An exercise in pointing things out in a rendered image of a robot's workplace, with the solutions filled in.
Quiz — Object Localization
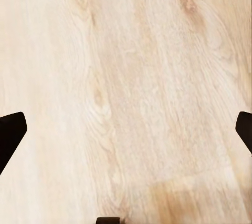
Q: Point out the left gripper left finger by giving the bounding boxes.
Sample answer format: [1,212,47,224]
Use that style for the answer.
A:
[0,111,27,175]

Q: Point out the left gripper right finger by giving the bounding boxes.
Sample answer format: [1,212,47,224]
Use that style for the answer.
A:
[235,111,252,154]

